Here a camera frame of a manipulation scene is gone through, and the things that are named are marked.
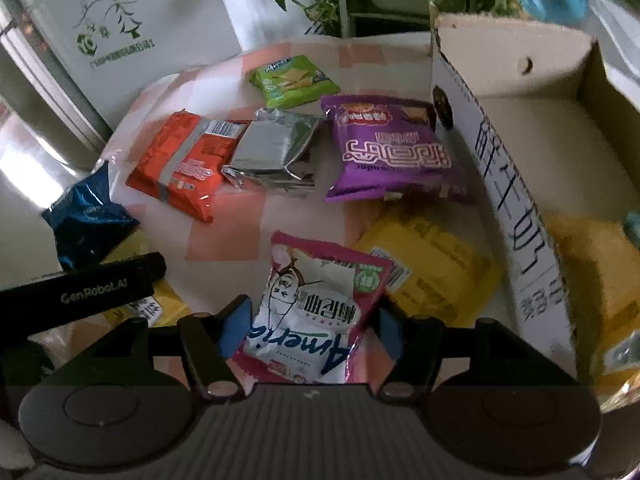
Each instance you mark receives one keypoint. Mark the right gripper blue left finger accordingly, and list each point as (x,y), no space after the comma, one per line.
(208,342)

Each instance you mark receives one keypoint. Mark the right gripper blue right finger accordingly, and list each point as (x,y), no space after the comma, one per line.
(415,346)

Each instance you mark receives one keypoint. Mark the blue foil snack bag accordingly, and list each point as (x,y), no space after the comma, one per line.
(87,225)

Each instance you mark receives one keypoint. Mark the pink white America snack bag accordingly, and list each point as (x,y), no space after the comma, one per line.
(309,323)

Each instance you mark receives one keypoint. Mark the red snack bag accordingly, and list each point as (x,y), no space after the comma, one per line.
(182,165)

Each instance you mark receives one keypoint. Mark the large yellow snack bag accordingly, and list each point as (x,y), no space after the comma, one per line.
(588,251)

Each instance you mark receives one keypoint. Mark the purple snack bag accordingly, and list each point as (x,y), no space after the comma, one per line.
(388,145)

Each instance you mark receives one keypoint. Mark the white blue America snack bag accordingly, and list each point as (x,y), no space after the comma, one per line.
(621,338)

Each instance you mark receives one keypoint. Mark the green cracker bag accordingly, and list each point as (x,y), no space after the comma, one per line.
(291,82)

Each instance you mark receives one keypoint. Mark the small yellow snack packet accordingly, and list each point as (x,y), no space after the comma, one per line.
(163,308)

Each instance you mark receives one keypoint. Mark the pink checkered tablecloth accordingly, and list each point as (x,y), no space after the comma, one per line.
(208,264)

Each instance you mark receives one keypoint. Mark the silver foil snack bag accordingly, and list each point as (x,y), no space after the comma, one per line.
(276,151)

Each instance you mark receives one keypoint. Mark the white printed cardboard box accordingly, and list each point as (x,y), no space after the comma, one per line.
(540,129)

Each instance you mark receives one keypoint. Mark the white refrigerator with tree print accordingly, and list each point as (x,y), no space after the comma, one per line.
(88,60)

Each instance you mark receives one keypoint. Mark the white metal plant rack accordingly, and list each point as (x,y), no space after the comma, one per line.
(364,18)

